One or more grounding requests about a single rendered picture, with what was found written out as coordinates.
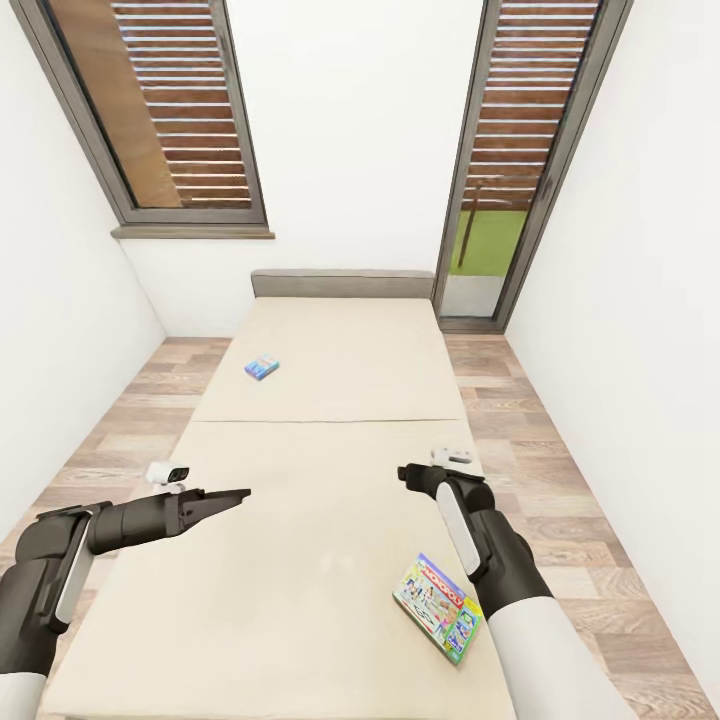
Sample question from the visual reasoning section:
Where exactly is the board game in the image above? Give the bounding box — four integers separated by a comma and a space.
392, 552, 483, 665
244, 354, 280, 380

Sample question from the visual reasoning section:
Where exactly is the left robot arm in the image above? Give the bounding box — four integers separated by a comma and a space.
0, 461, 251, 720

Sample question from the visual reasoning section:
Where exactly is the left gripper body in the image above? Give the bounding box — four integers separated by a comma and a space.
122, 489, 194, 547

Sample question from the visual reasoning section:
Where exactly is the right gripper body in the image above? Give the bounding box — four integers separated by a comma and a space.
405, 463, 447, 499

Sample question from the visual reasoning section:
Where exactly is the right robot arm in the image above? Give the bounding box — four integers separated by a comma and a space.
397, 443, 640, 720

